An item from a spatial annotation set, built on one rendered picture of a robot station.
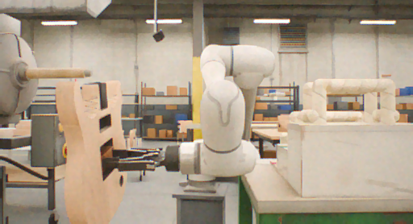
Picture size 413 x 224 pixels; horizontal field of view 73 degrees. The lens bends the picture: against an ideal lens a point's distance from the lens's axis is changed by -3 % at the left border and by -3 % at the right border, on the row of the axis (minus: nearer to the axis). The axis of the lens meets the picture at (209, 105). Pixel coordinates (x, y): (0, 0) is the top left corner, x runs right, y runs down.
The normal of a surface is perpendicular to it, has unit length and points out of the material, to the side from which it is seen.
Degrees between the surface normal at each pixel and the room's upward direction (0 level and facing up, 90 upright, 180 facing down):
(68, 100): 98
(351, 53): 90
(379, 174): 90
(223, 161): 125
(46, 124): 90
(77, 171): 73
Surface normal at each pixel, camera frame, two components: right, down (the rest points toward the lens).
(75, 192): -0.01, -0.02
